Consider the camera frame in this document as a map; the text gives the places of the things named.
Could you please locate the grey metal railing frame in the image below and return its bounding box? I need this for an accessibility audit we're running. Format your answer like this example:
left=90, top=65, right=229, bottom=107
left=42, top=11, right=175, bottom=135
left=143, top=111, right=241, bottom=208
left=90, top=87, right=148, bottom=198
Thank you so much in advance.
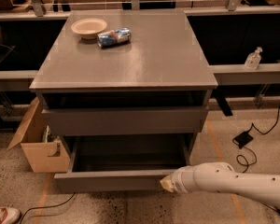
left=0, top=0, right=280, bottom=86

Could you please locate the grey drawer cabinet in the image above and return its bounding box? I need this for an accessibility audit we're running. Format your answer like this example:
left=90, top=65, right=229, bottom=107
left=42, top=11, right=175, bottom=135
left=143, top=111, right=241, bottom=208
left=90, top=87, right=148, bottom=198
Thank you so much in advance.
left=29, top=8, right=219, bottom=161

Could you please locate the open cardboard box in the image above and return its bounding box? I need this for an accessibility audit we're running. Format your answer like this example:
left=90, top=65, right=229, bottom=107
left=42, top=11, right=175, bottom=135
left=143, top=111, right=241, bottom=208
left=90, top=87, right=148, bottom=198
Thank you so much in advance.
left=7, top=98, right=70, bottom=173

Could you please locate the black power adapter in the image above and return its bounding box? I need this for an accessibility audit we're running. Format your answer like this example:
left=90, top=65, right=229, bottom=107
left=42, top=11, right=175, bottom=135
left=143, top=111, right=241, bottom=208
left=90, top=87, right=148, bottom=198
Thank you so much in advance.
left=232, top=131, right=253, bottom=148

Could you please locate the grey drawer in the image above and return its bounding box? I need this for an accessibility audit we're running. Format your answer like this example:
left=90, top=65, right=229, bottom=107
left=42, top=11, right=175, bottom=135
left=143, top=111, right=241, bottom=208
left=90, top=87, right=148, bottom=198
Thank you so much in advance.
left=41, top=91, right=209, bottom=136
left=55, top=133, right=192, bottom=193

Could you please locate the grey top drawer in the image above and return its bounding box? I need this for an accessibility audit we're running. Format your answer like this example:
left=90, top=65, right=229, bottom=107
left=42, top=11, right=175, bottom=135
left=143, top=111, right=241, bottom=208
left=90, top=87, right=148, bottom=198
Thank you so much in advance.
left=41, top=91, right=209, bottom=136

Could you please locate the red white sneaker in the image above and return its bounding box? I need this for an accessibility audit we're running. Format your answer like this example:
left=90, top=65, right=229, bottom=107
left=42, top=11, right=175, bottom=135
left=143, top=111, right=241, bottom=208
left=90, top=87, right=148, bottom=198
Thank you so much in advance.
left=0, top=207, right=21, bottom=224

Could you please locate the black cable near shoe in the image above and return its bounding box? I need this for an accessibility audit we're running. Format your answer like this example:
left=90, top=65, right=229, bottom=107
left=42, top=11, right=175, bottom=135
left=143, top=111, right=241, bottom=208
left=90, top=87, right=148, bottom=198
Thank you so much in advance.
left=19, top=192, right=77, bottom=224

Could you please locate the beige paper bowl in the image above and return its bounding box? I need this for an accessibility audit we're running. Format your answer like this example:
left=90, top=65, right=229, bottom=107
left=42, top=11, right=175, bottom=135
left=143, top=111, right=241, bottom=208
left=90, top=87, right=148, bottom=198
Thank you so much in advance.
left=71, top=18, right=107, bottom=39

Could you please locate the clear sanitizer pump bottle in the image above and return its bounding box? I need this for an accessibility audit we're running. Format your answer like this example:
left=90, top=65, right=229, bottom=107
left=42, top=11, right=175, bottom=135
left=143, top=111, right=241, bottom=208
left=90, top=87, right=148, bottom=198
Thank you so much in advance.
left=245, top=47, right=262, bottom=70

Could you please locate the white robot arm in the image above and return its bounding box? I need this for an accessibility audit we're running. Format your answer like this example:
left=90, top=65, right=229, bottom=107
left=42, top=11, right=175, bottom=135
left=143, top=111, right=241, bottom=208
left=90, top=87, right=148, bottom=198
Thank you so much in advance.
left=160, top=162, right=280, bottom=209

